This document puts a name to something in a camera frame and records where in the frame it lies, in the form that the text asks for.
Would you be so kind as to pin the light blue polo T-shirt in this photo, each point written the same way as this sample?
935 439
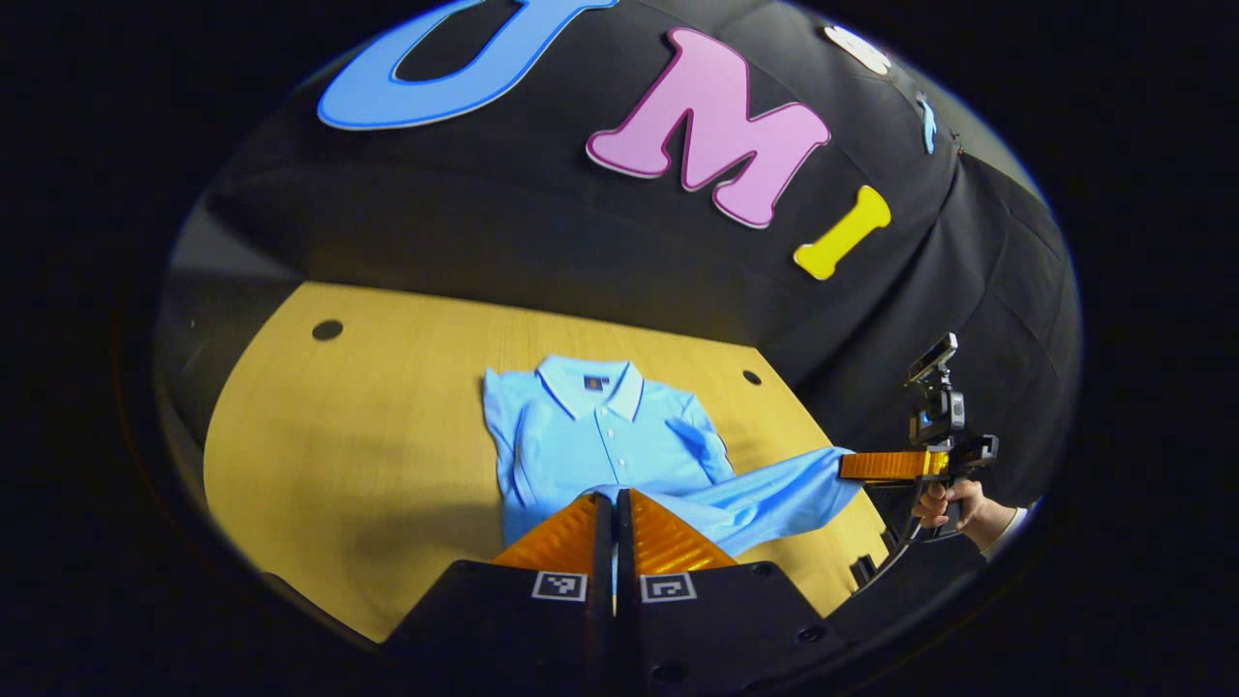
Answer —
600 436

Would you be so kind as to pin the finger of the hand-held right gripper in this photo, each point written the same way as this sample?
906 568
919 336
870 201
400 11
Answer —
891 466

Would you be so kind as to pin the black backdrop cloth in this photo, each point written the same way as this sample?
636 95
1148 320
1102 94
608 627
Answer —
484 213

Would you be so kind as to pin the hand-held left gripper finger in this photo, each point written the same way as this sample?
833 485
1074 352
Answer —
602 542
623 581

